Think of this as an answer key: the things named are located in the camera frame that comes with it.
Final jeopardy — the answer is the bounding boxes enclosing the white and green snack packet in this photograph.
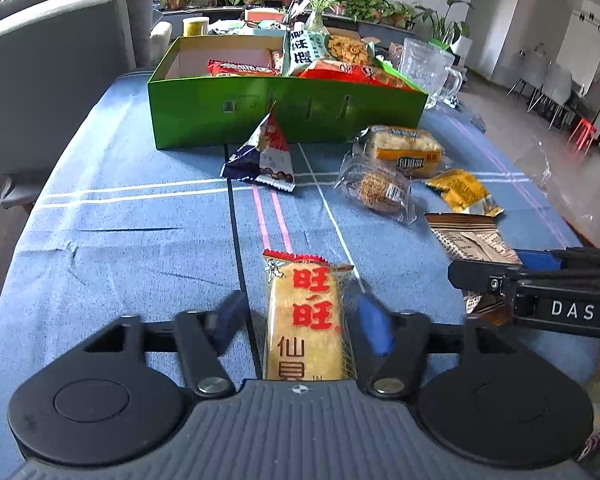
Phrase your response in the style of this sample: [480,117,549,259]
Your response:
[282,29,332,77]

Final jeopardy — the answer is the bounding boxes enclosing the red stool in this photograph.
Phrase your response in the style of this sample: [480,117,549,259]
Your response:
[566,118,598,154]

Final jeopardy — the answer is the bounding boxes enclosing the yellow canister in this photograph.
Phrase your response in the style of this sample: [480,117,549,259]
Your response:
[182,16,211,38]

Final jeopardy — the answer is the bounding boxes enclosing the tall leafy plant white pot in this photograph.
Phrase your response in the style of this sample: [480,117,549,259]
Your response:
[414,0,475,57]

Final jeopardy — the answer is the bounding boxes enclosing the long red snack bar packet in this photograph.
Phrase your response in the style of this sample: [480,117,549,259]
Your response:
[207,58,277,78]

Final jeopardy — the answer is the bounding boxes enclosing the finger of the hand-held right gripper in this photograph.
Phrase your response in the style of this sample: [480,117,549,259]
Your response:
[519,246,600,273]
[446,259,600,332]

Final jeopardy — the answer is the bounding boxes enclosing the grey dining chair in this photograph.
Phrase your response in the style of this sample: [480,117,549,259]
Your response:
[509,61,549,112]
[534,61,582,129]

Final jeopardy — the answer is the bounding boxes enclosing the clear glass mug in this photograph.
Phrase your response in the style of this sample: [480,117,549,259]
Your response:
[396,37,469,111]

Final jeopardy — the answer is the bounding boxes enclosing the red and white box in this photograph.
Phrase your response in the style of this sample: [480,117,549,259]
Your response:
[244,7,287,24]

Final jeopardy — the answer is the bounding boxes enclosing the spider plant in glass vase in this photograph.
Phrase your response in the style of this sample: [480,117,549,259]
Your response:
[294,0,342,34]

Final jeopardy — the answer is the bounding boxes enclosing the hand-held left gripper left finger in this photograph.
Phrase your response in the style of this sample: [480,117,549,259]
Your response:
[81,289,252,398]

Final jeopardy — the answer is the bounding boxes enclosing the green cardboard box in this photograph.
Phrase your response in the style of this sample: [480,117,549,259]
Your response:
[147,34,429,151]

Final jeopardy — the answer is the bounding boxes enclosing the beige and brown snack packet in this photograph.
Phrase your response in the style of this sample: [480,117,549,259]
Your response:
[423,212,524,327]

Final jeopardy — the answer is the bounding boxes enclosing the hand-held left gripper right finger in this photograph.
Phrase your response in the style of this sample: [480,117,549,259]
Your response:
[355,293,524,403]

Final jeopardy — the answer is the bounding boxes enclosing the yellow cracker packet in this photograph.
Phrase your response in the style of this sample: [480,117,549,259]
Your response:
[364,124,447,179]

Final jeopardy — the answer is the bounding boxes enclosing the clear bag of yellow crisps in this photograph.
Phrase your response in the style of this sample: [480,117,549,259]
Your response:
[326,34,372,68]

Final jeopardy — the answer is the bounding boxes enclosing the round cake in clear wrapper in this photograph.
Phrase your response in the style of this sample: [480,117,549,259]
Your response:
[335,152,417,224]

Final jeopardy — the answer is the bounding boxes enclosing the triangular blue white snack packet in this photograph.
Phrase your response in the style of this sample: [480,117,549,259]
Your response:
[219,102,298,194]

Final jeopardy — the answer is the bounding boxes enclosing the rice cracker packet red print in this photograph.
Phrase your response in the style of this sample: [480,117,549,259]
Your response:
[261,248,357,382]

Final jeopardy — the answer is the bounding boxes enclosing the small yellow snack packet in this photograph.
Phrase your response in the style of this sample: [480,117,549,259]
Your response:
[424,168,506,218]

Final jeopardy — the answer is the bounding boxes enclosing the large red snack packet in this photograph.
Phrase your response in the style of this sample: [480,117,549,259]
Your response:
[299,58,417,92]

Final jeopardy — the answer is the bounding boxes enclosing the wide green potted plant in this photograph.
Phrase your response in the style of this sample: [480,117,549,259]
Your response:
[339,0,397,24]

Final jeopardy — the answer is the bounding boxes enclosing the grey sofa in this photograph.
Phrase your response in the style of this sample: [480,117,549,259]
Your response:
[0,0,174,211]

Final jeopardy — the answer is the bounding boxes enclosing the blue striped tablecloth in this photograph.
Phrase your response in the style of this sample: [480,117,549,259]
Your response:
[0,71,597,480]

